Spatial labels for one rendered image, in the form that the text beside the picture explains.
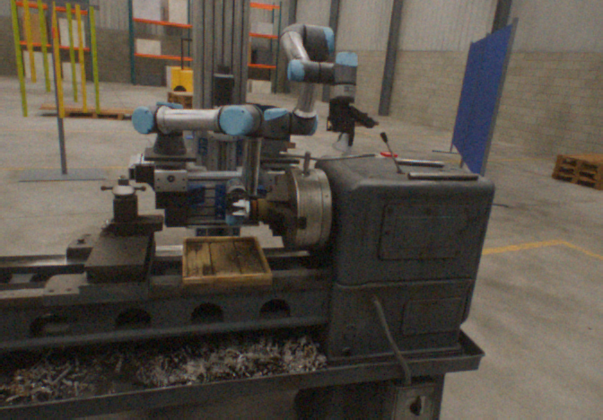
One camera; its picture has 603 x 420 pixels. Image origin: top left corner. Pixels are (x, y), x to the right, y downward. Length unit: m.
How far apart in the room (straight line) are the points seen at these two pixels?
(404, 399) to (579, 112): 11.23
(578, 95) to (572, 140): 1.06
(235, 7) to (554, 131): 11.34
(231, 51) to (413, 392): 1.72
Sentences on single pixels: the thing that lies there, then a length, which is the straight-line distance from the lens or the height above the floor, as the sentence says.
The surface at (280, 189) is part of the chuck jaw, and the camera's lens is 1.65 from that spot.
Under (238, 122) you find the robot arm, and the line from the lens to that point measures 1.75.
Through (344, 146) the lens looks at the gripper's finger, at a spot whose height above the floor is 1.35.
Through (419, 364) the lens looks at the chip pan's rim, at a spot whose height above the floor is 0.57.
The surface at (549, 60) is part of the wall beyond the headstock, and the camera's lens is 13.33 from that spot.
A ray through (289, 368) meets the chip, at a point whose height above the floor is 0.57.
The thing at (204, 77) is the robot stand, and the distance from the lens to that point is 2.28.
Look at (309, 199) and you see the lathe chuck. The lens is 1.52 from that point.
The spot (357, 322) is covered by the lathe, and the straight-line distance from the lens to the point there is 1.72.
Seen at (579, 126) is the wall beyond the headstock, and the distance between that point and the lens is 12.67.
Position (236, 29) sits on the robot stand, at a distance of 2.29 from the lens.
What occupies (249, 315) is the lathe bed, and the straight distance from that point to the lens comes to 1.64.
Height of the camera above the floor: 1.60
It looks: 16 degrees down
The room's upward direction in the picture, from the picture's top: 5 degrees clockwise
